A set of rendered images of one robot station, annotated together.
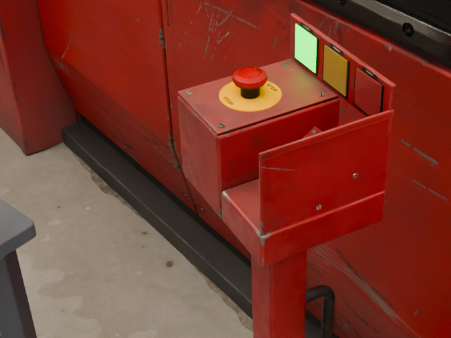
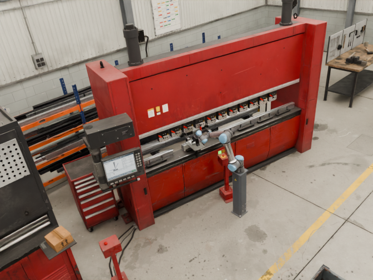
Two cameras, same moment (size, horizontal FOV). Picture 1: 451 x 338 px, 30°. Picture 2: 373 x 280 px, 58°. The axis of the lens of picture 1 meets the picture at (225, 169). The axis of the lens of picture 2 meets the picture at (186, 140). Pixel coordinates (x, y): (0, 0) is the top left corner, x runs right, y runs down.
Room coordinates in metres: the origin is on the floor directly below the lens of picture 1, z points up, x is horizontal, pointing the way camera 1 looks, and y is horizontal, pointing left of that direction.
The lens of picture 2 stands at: (0.85, 4.06, 3.60)
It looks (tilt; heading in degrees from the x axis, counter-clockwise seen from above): 31 degrees down; 277
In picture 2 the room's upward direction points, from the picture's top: 6 degrees counter-clockwise
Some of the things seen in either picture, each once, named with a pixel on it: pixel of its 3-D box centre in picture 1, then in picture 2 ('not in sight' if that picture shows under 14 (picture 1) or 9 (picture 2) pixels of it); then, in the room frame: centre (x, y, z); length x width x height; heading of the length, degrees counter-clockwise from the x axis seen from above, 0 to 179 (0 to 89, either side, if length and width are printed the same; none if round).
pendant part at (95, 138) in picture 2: not in sight; (114, 155); (2.07, 0.96, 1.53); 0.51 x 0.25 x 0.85; 31
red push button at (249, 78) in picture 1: (249, 86); not in sight; (0.83, -0.03, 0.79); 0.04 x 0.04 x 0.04
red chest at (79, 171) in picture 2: not in sight; (92, 193); (2.74, 0.41, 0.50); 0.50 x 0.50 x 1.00; 35
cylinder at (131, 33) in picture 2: not in sight; (137, 43); (1.82, 0.04, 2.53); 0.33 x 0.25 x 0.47; 35
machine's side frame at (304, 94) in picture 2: not in sight; (293, 86); (-0.46, -1.59, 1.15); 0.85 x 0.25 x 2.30; 125
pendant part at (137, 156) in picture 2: not in sight; (122, 165); (1.98, 1.01, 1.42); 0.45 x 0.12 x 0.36; 31
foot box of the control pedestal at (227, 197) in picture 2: not in sight; (227, 194); (0.78, -0.03, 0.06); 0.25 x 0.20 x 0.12; 116
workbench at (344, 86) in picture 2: not in sight; (359, 61); (-2.40, -3.76, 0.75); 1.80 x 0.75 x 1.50; 46
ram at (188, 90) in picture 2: not in sight; (224, 81); (0.78, -0.53, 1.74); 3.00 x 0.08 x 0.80; 35
